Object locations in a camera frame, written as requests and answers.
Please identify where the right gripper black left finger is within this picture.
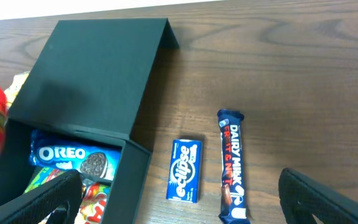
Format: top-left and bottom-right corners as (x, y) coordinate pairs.
(0, 170), (83, 224)

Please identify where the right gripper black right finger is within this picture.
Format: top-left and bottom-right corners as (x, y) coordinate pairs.
(278, 168), (358, 224)

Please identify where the green Haribo gummy bag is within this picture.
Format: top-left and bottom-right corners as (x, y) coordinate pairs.
(24, 167), (110, 224)

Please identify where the blue Oreo cookie pack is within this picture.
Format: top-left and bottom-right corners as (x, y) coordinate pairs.
(29, 130), (121, 181)

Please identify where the Dairy Milk chocolate bar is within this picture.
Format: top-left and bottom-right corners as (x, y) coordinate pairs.
(217, 109), (250, 223)

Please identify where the blue Eclipse mint box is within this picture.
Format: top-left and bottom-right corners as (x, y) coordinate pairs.
(166, 139), (203, 203)

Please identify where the dark green hinged box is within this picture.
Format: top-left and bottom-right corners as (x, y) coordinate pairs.
(0, 18), (178, 223)

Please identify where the yellow candy bag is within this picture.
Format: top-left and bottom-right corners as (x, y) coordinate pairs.
(4, 71), (30, 108)

